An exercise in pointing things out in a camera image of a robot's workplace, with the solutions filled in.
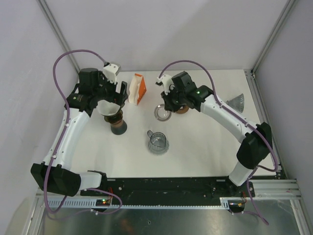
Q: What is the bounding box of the clear glass dripper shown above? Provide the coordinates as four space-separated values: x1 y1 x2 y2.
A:
147 130 169 155

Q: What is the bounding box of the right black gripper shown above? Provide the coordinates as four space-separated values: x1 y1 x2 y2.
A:
161 86 186 113

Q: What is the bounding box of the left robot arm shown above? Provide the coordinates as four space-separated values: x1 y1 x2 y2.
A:
30 63 128 196

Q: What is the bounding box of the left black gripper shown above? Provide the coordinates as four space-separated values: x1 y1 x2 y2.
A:
93 71 128 106

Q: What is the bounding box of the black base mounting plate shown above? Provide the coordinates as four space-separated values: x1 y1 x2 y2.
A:
80 177 255 205

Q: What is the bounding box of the clear glass funnel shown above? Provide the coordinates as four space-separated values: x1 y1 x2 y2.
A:
226 94 245 113

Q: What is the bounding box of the grey slotted cable duct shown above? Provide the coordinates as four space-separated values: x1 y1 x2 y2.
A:
43 197 232 210

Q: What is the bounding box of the purple cable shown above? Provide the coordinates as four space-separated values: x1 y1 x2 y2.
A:
44 49 123 216
158 60 279 226

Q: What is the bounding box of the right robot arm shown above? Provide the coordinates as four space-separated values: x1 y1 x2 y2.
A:
156 71 272 196

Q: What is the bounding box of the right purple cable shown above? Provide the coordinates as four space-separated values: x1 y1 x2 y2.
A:
158 60 279 226

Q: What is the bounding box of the orange coffee filter box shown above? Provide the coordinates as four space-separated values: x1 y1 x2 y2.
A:
128 73 147 106

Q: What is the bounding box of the white paper coffee filter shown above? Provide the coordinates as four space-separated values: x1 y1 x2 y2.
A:
96 100 121 116

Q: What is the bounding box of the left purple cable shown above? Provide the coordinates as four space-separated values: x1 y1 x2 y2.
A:
44 49 123 216

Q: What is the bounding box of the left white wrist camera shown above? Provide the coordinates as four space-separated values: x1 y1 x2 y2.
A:
102 62 121 85

